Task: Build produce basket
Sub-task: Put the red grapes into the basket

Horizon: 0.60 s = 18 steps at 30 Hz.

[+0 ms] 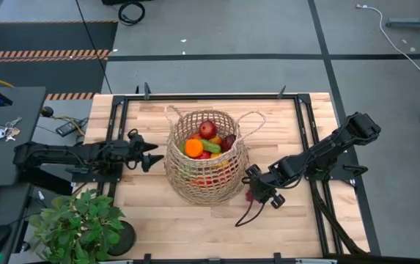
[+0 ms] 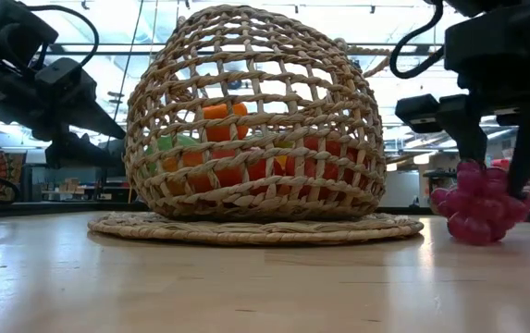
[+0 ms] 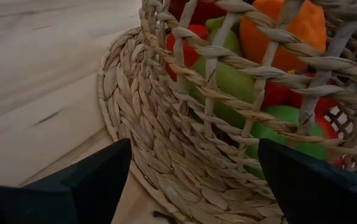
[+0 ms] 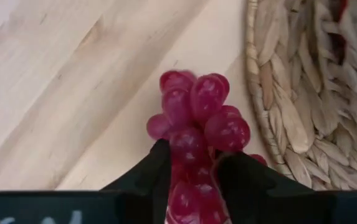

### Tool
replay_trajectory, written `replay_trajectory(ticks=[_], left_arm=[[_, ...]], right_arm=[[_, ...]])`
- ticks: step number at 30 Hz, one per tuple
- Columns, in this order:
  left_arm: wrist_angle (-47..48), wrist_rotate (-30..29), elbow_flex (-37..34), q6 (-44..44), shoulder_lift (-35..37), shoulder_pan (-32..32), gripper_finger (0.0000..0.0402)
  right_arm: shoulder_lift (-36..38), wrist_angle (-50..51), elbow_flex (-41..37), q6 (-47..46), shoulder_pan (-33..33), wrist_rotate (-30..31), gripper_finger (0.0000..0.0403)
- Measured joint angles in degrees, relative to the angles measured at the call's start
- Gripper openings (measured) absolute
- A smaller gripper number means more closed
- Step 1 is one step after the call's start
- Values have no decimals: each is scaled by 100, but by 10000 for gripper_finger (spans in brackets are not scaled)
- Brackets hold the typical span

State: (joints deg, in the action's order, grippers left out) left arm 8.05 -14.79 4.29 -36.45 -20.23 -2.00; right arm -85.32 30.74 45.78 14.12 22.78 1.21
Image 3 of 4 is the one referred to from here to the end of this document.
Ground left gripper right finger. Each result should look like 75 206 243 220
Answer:
257 139 357 224

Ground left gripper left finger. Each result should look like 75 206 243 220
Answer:
0 138 132 224

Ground bright green apple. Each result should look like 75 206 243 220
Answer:
245 105 329 180

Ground large red apple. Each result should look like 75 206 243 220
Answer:
259 72 340 119

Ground open-weave seagrass basket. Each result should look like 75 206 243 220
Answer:
139 0 357 187

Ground green pear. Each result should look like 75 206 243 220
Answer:
186 17 257 128

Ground orange fruit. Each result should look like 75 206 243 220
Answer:
239 0 328 73

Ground crimson pomegranate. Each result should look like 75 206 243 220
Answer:
168 0 229 26

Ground round woven seagrass mat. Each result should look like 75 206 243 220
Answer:
96 26 287 224

